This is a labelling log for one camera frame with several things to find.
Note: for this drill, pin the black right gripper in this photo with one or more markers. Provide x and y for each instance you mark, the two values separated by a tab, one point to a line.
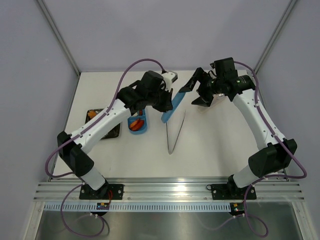
204	99

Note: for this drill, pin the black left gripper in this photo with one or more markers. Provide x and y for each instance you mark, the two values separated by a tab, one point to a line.
168	105

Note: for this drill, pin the blue lunch box lid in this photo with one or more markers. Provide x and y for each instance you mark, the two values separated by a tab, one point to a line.
175	103

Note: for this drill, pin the long red sausage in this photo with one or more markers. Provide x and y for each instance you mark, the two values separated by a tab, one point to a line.
138	126

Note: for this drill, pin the orange fried chicken piece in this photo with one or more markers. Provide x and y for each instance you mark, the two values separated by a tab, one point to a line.
134	123

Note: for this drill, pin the metal serving tongs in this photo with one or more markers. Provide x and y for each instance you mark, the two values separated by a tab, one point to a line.
173	129

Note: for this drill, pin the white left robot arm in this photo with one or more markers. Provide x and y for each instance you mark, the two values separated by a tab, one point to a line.
74	147

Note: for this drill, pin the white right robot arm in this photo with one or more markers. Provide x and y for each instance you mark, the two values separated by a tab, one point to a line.
239	91

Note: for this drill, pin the blue two-compartment lunch box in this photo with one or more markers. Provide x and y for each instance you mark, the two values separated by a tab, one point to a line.
141	117

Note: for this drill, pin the beige translucent cutlery case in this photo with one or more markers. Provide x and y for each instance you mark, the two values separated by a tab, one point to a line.
217	99

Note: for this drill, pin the dark floral square plate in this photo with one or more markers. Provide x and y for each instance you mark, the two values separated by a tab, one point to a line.
113	133

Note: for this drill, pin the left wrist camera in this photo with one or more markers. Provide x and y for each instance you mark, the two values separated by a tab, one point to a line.
153	80

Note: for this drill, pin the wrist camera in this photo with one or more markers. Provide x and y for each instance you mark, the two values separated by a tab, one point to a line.
225	68
153	80

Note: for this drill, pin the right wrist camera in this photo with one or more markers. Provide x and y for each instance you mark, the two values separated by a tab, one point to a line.
225	68

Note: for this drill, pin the aluminium front rail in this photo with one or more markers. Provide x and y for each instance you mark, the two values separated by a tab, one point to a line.
170	189

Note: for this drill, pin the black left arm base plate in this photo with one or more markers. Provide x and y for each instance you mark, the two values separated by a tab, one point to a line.
113	191

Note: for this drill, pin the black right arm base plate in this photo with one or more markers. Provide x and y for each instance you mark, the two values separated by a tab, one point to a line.
224	192

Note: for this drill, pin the left aluminium frame post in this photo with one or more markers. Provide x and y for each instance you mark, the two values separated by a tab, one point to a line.
44	9

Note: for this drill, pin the aluminium frame post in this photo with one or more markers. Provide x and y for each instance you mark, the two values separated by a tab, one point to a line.
44	9
292	4

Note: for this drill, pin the right aluminium frame post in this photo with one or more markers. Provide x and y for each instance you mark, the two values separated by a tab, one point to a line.
292	4

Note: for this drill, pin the white slotted cable duct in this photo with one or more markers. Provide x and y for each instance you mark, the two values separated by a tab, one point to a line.
161	207

